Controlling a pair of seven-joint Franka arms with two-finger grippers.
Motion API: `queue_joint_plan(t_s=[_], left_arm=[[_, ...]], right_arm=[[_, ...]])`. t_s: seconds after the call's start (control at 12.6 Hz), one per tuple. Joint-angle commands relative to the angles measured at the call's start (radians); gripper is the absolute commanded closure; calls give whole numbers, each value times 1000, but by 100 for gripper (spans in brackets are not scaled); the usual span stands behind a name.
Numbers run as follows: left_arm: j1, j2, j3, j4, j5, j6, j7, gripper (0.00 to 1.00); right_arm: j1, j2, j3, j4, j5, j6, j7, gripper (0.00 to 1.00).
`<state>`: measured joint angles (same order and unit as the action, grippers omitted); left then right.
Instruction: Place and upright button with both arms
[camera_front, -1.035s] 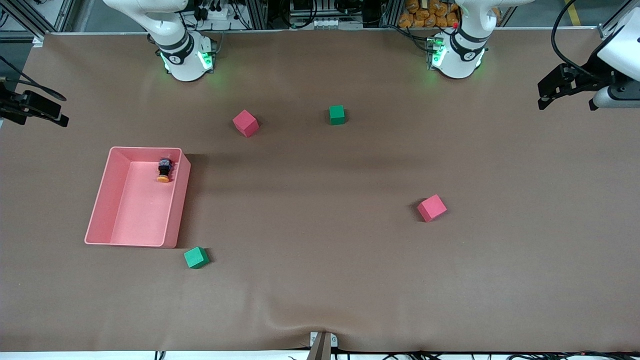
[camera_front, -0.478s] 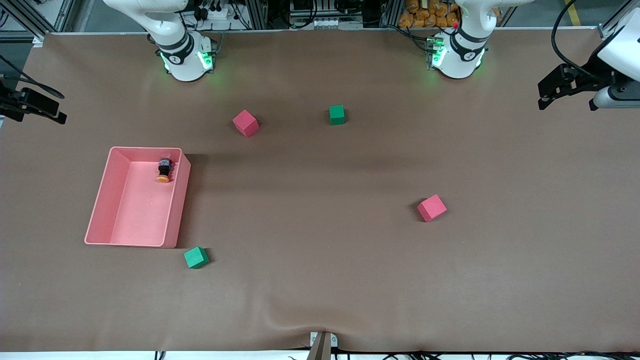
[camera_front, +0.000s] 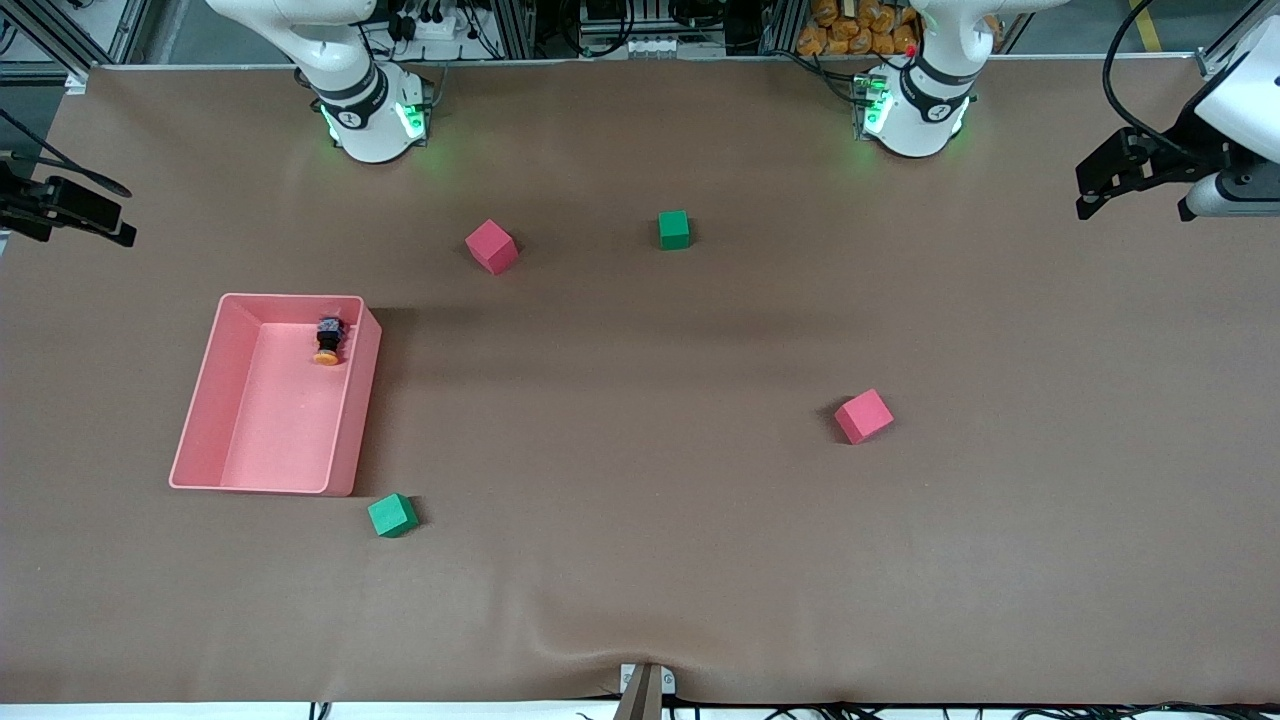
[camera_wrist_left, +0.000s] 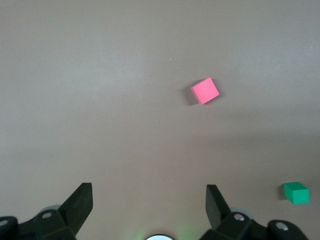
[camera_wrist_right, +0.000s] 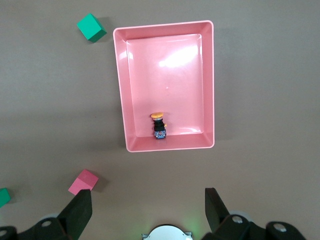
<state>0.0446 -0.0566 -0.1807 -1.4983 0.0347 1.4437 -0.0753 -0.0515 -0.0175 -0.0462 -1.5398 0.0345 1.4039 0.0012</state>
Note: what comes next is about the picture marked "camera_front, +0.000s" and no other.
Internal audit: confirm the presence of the pink plastic tray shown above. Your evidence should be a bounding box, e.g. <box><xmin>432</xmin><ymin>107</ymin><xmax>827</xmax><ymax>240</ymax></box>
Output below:
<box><xmin>168</xmin><ymin>292</ymin><xmax>383</xmax><ymax>498</ymax></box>

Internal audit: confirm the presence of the bag of orange objects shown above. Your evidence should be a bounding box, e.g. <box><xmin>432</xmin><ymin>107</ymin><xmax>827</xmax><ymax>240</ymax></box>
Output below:
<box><xmin>797</xmin><ymin>0</ymin><xmax>923</xmax><ymax>58</ymax></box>

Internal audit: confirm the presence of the pink foam cube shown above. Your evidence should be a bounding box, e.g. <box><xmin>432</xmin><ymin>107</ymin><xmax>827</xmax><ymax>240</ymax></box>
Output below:
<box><xmin>834</xmin><ymin>388</ymin><xmax>896</xmax><ymax>446</ymax></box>
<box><xmin>465</xmin><ymin>219</ymin><xmax>520</xmax><ymax>276</ymax></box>

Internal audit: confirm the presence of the white power strip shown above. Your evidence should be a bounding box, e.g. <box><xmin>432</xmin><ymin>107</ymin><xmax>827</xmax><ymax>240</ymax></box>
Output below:
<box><xmin>395</xmin><ymin>8</ymin><xmax>473</xmax><ymax>43</ymax></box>

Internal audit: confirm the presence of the white terminal strip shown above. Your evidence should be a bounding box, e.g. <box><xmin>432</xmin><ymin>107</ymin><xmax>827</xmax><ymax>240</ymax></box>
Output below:
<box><xmin>578</xmin><ymin>36</ymin><xmax>728</xmax><ymax>59</ymax></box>

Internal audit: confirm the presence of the black electronics box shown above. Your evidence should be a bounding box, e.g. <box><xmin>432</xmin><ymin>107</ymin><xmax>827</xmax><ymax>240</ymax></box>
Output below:
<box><xmin>582</xmin><ymin>0</ymin><xmax>656</xmax><ymax>29</ymax></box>

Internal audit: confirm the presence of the brown table cover sheet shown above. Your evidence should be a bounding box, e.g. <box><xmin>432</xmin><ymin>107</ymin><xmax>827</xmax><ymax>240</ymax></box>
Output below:
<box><xmin>0</xmin><ymin>55</ymin><xmax>1280</xmax><ymax>706</ymax></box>

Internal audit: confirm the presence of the silver clamp plate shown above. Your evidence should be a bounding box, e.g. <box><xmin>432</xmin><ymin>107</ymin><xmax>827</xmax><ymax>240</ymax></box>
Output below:
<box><xmin>619</xmin><ymin>663</ymin><xmax>677</xmax><ymax>695</ymax></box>

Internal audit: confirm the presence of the grey mounting bar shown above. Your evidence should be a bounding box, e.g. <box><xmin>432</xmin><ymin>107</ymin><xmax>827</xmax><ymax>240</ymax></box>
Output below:
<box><xmin>612</xmin><ymin>664</ymin><xmax>665</xmax><ymax>720</ymax></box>

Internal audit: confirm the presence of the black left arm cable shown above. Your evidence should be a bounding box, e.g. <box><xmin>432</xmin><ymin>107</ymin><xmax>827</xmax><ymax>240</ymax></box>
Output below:
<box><xmin>1102</xmin><ymin>0</ymin><xmax>1201</xmax><ymax>161</ymax></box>

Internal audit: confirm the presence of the aluminium frame profile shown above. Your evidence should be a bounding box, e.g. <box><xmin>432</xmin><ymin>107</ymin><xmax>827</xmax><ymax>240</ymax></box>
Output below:
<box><xmin>0</xmin><ymin>0</ymin><xmax>151</xmax><ymax>86</ymax></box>
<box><xmin>1200</xmin><ymin>0</ymin><xmax>1280</xmax><ymax>79</ymax></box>

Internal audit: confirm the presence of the aluminium frame post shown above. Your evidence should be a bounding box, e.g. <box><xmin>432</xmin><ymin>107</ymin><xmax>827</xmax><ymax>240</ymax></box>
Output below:
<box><xmin>762</xmin><ymin>0</ymin><xmax>801</xmax><ymax>56</ymax></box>
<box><xmin>497</xmin><ymin>0</ymin><xmax>536</xmax><ymax>59</ymax></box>

